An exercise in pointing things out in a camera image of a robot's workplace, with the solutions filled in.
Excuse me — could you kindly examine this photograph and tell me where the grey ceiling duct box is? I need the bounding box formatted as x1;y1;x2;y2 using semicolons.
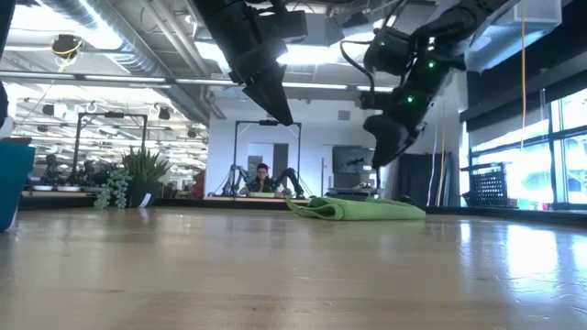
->
306;12;328;41

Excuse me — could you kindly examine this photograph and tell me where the distant wooden table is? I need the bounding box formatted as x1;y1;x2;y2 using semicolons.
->
204;195;311;204

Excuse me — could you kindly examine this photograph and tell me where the small potted artificial plant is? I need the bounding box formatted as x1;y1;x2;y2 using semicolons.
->
94;146;173;211

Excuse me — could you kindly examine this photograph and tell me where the black perforated crate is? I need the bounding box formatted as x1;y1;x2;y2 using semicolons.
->
460;160;515;208

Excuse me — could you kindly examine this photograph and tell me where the yellow hanging cable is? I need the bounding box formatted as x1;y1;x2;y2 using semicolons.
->
516;13;527;153

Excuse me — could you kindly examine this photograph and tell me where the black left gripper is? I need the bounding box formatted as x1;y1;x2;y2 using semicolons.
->
194;0;309;127

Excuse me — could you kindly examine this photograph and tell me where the person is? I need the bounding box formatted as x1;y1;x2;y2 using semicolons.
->
238;162;284;196

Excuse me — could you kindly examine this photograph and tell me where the dark door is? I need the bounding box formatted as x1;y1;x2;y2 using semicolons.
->
272;142;290;179

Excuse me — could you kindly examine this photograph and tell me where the teal plastic basket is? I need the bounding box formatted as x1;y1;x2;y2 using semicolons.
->
0;139;37;233

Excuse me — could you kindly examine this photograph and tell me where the green microfiber towel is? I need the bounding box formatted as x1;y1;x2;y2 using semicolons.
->
286;195;426;223

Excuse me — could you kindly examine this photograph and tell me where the black ceiling cable reel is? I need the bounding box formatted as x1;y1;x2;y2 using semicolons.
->
50;33;83;61

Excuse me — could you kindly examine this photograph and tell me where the large window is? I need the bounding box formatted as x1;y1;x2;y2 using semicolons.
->
467;86;587;210

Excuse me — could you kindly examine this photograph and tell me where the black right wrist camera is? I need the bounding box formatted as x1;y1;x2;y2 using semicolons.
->
359;90;396;112

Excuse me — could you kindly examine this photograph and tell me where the black fabric panel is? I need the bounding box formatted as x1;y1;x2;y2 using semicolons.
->
396;151;455;206

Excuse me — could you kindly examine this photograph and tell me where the black aluminium table frame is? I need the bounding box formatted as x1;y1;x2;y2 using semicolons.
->
17;195;587;226

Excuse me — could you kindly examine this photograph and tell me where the long ceiling light tube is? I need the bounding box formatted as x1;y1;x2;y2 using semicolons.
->
172;78;395;93

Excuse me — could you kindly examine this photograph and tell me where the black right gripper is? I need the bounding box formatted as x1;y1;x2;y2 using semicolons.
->
362;54;453;169

